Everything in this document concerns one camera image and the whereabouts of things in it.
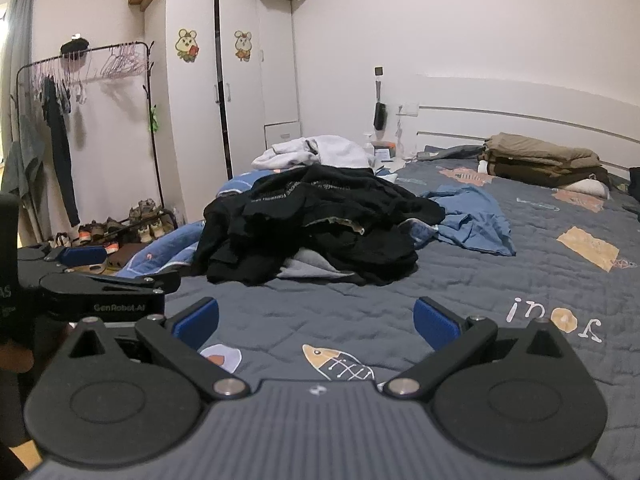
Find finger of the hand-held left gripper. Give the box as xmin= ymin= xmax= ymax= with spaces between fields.
xmin=17 ymin=244 xmax=108 ymax=273
xmin=40 ymin=269 xmax=182 ymax=297

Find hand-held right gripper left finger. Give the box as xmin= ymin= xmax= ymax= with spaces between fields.
xmin=55 ymin=296 xmax=251 ymax=402

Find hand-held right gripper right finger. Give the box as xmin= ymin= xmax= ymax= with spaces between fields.
xmin=382 ymin=296 xmax=581 ymax=401

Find pile of black clothes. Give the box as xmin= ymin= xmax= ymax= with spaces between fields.
xmin=192 ymin=164 xmax=446 ymax=287

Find black clothes rack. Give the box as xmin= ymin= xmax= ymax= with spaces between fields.
xmin=15 ymin=41 xmax=166 ymax=241

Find row of shoes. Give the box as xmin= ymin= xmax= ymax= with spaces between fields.
xmin=52 ymin=199 xmax=178 ymax=256

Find black shoe rack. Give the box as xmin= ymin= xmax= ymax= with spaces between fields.
xmin=50 ymin=207 xmax=182 ymax=268

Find dark hanging garment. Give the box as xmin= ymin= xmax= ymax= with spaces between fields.
xmin=41 ymin=75 xmax=81 ymax=228

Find grey hanging garment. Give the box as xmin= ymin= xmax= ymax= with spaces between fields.
xmin=2 ymin=110 xmax=46 ymax=201

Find blue garment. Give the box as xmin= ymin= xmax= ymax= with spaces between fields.
xmin=407 ymin=185 xmax=516 ymax=257

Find light grey garment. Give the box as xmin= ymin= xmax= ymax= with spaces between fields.
xmin=277 ymin=252 xmax=357 ymax=281

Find dark grey pillow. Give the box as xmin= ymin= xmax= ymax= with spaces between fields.
xmin=417 ymin=145 xmax=486 ymax=162

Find cluttered bedside items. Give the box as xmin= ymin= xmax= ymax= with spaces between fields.
xmin=362 ymin=130 xmax=426 ymax=186

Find white wardrobe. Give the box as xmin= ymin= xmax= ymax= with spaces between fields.
xmin=144 ymin=0 xmax=303 ymax=223

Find folded olive blanket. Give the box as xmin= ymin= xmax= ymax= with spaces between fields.
xmin=482 ymin=132 xmax=612 ymax=188

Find bunch of pink hangers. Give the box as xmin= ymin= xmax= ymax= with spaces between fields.
xmin=30 ymin=42 xmax=151 ymax=106

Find white pillow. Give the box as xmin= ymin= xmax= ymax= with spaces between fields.
xmin=555 ymin=179 xmax=612 ymax=200

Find black hat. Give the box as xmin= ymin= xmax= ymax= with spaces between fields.
xmin=60 ymin=35 xmax=91 ymax=61

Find grey curtain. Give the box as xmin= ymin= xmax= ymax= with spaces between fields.
xmin=0 ymin=0 xmax=38 ymax=241

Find white headboard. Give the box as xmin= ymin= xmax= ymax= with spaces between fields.
xmin=415 ymin=75 xmax=640 ymax=186

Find black and white garment heap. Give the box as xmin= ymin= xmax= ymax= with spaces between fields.
xmin=627 ymin=166 xmax=640 ymax=221

